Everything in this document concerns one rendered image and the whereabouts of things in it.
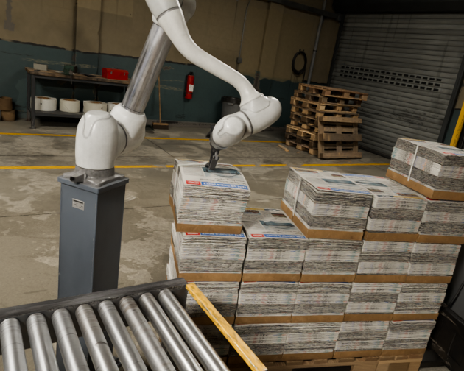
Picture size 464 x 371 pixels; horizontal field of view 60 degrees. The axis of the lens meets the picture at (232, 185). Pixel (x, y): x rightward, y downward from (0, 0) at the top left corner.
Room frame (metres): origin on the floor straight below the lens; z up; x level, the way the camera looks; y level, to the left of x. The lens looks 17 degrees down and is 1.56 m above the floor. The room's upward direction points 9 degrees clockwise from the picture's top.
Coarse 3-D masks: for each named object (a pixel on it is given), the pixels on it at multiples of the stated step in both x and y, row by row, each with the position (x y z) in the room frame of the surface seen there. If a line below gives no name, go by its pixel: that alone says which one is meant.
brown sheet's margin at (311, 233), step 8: (288, 208) 1.96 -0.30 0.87; (296, 216) 1.85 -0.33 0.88; (296, 224) 1.84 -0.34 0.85; (304, 232) 1.74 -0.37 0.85; (312, 232) 1.72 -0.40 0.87; (320, 232) 1.73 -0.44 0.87; (328, 232) 1.74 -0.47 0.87; (336, 232) 1.74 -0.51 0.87; (344, 232) 1.75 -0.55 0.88; (352, 232) 1.77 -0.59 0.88; (360, 232) 1.78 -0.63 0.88; (360, 240) 1.78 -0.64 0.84
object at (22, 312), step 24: (120, 288) 1.14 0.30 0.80; (144, 288) 1.16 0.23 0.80; (168, 288) 1.18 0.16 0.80; (0, 312) 0.93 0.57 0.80; (24, 312) 0.95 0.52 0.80; (48, 312) 0.97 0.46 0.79; (72, 312) 1.01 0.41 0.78; (96, 312) 1.05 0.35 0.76; (120, 312) 1.09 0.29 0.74; (24, 336) 0.94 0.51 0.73
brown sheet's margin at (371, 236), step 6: (366, 234) 1.80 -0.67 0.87; (372, 234) 1.80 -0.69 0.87; (378, 234) 1.81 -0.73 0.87; (384, 234) 1.82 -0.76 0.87; (390, 234) 1.83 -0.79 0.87; (396, 234) 1.84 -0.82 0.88; (402, 234) 1.85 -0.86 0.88; (408, 234) 1.86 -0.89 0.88; (414, 234) 1.87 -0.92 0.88; (366, 240) 1.79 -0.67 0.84; (372, 240) 1.80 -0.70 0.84; (378, 240) 1.81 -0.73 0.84; (384, 240) 1.82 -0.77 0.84; (390, 240) 1.83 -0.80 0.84; (396, 240) 1.84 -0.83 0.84; (402, 240) 1.85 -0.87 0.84; (408, 240) 1.86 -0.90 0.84; (414, 240) 1.87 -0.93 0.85
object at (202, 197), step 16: (192, 176) 1.62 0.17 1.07; (208, 176) 1.65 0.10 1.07; (224, 176) 1.69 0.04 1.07; (240, 176) 1.72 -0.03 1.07; (176, 192) 1.68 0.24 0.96; (192, 192) 1.55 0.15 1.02; (208, 192) 1.56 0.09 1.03; (224, 192) 1.58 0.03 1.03; (240, 192) 1.60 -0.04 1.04; (176, 208) 1.61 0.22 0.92; (192, 208) 1.57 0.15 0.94; (208, 208) 1.58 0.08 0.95; (224, 208) 1.60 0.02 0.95; (240, 208) 1.62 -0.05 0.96; (208, 224) 1.60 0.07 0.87; (224, 224) 1.61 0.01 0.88; (240, 224) 1.63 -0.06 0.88
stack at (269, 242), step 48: (192, 240) 1.56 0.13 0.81; (240, 240) 1.62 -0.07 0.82; (288, 240) 1.68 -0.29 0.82; (336, 240) 1.76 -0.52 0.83; (240, 288) 1.65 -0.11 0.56; (288, 288) 1.70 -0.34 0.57; (336, 288) 1.77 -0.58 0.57; (384, 288) 1.85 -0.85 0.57; (240, 336) 1.65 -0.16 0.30; (288, 336) 1.71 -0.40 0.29; (336, 336) 1.79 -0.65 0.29; (384, 336) 1.87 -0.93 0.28
